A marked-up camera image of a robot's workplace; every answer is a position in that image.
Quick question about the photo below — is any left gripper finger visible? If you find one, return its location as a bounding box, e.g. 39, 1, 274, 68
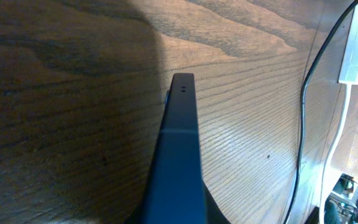
126, 73, 228, 224

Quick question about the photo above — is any black charger cable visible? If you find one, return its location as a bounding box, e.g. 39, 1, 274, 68
283, 0, 358, 224

